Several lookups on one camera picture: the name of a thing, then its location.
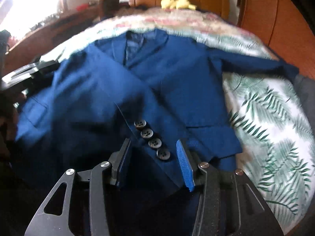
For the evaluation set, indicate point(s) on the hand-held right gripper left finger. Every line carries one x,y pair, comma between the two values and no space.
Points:
122,167

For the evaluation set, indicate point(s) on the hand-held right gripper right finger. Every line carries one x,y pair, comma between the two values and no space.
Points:
185,167

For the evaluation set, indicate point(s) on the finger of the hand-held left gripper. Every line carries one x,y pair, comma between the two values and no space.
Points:
17,80
41,66

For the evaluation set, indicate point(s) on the blue suit jacket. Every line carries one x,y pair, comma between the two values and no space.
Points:
103,91

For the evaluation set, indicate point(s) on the wooden desk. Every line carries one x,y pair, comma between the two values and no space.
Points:
44,27

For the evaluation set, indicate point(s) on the dark wooden chair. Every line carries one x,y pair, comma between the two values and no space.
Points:
110,5

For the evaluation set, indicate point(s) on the leaf print bed sheet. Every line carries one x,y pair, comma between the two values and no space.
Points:
270,127

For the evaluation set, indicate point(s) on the floral quilt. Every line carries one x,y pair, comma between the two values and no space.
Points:
172,19

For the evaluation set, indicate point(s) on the yellow plush toy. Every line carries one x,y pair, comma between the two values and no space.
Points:
178,2

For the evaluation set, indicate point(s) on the wooden wardrobe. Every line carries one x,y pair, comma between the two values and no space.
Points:
270,17

